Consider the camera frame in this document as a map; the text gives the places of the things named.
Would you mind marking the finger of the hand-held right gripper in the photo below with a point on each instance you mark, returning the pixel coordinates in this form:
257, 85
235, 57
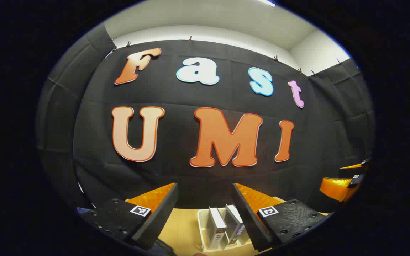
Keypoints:
335, 188
349, 172

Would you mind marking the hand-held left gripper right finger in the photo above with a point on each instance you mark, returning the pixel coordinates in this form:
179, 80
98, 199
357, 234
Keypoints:
249, 220

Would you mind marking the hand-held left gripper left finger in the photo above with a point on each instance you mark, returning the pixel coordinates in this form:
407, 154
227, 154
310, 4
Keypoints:
162, 217

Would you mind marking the blue illustrated cover book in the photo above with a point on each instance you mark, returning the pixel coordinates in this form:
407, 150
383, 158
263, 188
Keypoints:
236, 227

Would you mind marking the dark cover book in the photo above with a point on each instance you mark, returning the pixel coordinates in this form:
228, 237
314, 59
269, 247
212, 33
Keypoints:
216, 227

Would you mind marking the white bookshelf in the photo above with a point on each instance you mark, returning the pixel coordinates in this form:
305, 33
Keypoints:
202, 231

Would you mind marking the ceiling light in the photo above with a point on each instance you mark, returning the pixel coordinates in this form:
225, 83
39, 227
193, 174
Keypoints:
266, 2

